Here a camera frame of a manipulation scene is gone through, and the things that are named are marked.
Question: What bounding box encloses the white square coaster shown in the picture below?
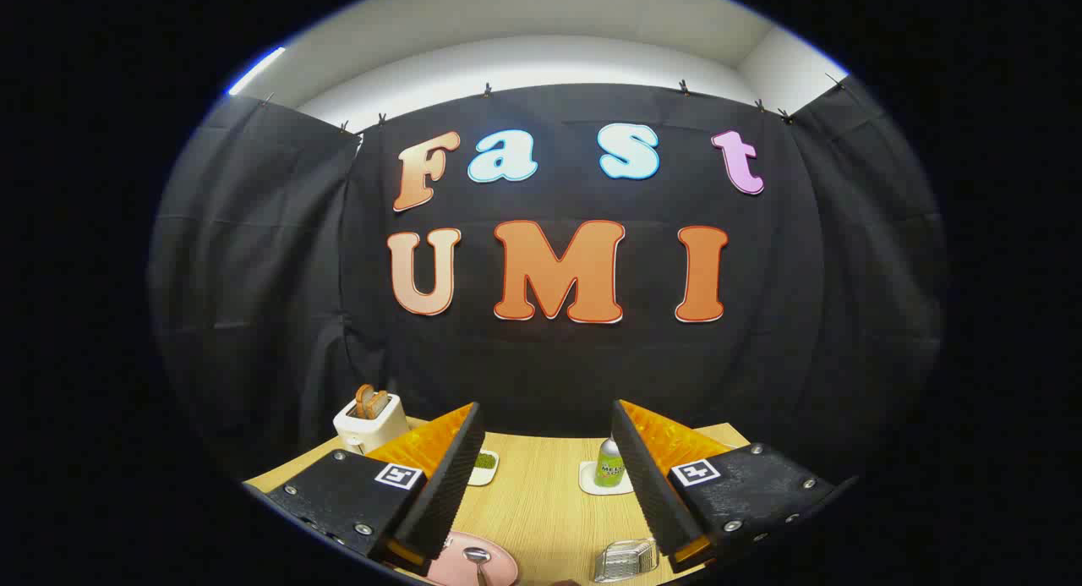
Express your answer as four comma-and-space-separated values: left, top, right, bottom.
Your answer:
579, 460, 635, 496

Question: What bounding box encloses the ceiling light strip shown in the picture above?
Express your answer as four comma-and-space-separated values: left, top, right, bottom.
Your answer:
227, 47, 287, 96

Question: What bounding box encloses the white toaster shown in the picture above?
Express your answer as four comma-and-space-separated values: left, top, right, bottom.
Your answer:
333, 392, 408, 456

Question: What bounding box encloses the green soda bottle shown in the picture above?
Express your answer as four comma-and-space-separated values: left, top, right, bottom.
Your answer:
594, 438, 626, 488

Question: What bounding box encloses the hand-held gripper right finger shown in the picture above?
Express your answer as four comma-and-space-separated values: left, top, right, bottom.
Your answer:
610, 399, 860, 575

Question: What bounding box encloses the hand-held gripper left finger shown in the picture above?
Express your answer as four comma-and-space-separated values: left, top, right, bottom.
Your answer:
243, 402, 487, 575

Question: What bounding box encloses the metal wire cutlery rack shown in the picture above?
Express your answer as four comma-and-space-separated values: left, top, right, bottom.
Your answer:
593, 539, 659, 583

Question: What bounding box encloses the pink round plate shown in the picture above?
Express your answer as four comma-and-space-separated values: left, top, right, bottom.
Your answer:
423, 531, 520, 586

